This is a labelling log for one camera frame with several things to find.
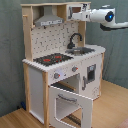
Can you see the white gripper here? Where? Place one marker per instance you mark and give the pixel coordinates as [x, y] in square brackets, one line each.
[82, 16]

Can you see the white toy microwave door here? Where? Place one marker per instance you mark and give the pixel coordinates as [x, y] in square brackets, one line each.
[76, 8]

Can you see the white oven door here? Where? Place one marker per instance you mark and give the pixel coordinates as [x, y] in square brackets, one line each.
[62, 103]

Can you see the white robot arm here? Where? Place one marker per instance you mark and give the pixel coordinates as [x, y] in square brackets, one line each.
[105, 16]

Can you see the wooden toy kitchen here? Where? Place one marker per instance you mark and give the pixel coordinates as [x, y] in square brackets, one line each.
[46, 40]

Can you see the black toy faucet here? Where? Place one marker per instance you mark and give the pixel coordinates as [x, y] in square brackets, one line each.
[72, 41]

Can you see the grey range hood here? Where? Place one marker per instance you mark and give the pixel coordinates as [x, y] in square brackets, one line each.
[48, 18]

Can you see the grey toy sink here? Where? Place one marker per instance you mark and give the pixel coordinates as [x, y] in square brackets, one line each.
[79, 51]

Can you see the right stove knob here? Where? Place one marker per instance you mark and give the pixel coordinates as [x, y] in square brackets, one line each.
[74, 68]

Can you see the stove knob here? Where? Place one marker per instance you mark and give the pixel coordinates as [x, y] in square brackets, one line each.
[56, 75]
[74, 68]

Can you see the black toy stovetop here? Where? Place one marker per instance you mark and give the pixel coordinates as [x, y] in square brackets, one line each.
[52, 59]

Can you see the left stove knob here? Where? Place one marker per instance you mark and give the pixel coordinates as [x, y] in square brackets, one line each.
[56, 75]

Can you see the grey fridge door handle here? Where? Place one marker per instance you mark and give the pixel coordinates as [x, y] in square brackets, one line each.
[84, 83]

